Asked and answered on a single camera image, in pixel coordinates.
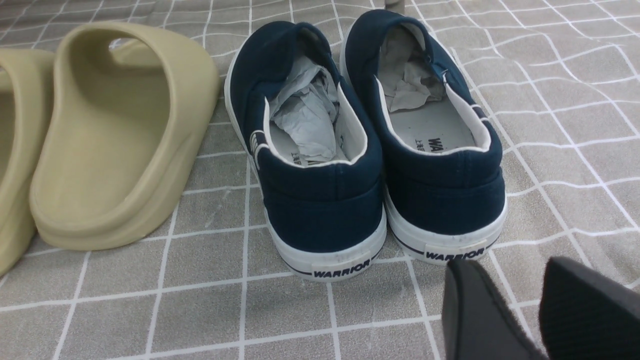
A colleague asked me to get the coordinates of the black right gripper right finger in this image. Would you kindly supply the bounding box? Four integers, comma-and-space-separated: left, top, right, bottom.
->
538, 256, 640, 360

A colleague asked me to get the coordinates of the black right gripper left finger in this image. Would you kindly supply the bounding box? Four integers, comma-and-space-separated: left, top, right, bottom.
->
442, 259, 547, 360

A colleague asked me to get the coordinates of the right navy slip-on shoe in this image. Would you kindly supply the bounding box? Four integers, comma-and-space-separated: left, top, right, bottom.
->
339, 9, 508, 265

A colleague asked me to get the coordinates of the navy slip-on shoe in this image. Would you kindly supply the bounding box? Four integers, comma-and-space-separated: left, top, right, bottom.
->
224, 20, 387, 283
339, 9, 508, 265

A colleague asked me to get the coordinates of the left navy slip-on shoe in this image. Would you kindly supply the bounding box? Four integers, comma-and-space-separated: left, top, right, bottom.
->
224, 20, 387, 283

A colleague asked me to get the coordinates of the grey checked tablecloth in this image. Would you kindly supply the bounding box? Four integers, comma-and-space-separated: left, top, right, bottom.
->
0, 0, 640, 360

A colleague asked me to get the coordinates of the right olive foam slipper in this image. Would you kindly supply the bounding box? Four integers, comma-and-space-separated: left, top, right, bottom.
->
29, 22, 221, 251

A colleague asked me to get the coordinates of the olive foam slipper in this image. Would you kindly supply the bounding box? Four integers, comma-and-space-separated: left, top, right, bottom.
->
0, 48, 55, 275
29, 22, 221, 251

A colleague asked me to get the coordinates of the left olive foam slipper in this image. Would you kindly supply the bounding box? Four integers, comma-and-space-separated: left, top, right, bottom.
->
0, 48, 55, 275

